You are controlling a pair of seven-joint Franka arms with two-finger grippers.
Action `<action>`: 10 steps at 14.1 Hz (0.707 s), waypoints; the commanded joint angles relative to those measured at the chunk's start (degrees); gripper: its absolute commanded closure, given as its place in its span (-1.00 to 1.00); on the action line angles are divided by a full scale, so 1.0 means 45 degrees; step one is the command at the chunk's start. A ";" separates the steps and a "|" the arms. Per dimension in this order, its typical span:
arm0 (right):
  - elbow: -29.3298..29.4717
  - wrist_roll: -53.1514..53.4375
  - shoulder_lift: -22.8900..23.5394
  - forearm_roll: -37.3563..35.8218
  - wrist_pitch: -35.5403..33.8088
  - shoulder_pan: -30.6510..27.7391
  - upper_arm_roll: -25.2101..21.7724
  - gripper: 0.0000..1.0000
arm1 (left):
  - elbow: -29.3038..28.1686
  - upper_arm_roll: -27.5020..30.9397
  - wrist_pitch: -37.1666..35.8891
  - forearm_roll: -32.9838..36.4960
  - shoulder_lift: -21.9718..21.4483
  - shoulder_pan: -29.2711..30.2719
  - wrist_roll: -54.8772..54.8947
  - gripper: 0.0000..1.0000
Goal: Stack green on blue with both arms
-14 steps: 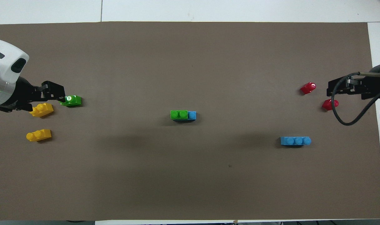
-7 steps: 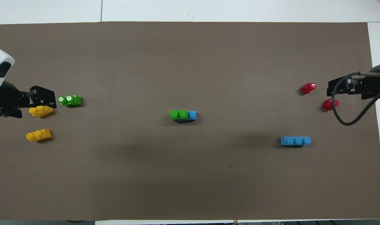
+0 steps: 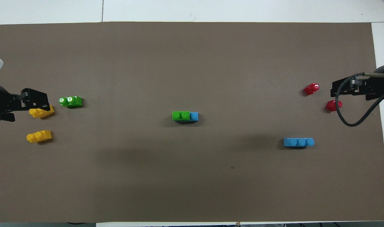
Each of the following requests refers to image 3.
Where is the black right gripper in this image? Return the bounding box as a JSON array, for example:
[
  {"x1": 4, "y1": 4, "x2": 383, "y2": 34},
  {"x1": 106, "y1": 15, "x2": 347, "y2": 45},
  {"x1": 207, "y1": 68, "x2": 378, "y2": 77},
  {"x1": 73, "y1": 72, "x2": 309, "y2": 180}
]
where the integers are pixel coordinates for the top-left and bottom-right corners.
[{"x1": 330, "y1": 75, "x2": 384, "y2": 101}]

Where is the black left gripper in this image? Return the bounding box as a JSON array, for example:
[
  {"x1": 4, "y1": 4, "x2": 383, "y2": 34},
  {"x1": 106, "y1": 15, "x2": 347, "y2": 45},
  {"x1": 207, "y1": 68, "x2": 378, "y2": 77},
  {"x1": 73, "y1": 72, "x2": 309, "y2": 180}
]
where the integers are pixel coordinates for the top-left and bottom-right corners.
[{"x1": 0, "y1": 83, "x2": 51, "y2": 123}]

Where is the plain green two-stud brick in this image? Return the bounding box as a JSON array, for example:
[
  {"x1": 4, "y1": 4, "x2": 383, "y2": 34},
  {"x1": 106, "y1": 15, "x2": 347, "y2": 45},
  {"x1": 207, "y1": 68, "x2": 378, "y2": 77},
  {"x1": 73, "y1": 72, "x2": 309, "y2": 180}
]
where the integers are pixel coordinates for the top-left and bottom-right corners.
[{"x1": 172, "y1": 111, "x2": 191, "y2": 122}]

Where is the blue three-stud brick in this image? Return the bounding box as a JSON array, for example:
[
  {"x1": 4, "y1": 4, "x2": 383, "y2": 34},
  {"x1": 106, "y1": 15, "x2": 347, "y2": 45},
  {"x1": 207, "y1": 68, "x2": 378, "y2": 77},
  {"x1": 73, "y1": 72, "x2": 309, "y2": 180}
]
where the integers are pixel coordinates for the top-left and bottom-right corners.
[
  {"x1": 173, "y1": 112, "x2": 199, "y2": 124},
  {"x1": 283, "y1": 138, "x2": 315, "y2": 148}
]

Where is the yellow two-stud brick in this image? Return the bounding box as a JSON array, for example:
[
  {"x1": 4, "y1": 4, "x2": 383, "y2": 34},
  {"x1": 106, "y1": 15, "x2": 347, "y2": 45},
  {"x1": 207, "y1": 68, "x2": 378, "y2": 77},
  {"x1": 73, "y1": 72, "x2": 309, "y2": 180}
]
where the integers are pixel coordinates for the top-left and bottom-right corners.
[
  {"x1": 29, "y1": 105, "x2": 55, "y2": 119},
  {"x1": 26, "y1": 130, "x2": 52, "y2": 143}
]

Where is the red one-stud brick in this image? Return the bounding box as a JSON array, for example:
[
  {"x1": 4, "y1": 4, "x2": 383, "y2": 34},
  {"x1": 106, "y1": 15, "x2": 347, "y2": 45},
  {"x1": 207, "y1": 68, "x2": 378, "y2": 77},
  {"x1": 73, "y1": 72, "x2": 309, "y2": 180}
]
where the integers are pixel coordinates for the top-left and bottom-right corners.
[
  {"x1": 304, "y1": 83, "x2": 320, "y2": 96},
  {"x1": 325, "y1": 100, "x2": 343, "y2": 112}
]

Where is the green brick with white-marked studs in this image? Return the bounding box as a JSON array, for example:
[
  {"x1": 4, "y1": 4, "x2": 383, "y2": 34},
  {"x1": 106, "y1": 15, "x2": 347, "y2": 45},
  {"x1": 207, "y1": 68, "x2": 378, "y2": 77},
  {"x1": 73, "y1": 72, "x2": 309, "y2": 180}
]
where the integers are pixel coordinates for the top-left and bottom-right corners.
[{"x1": 59, "y1": 96, "x2": 83, "y2": 108}]

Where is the brown paper table mat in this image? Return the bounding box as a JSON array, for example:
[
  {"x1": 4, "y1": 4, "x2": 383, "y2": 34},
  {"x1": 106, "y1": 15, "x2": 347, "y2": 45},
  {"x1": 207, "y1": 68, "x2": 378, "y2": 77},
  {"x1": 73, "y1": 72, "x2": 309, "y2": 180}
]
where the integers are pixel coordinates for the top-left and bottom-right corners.
[{"x1": 0, "y1": 21, "x2": 384, "y2": 223}]

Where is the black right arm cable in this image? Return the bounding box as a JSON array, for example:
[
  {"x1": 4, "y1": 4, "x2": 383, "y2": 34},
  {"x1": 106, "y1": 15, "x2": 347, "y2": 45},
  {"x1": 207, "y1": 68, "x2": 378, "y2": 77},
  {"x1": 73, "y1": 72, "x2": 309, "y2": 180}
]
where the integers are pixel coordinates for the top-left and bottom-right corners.
[{"x1": 335, "y1": 72, "x2": 384, "y2": 127}]

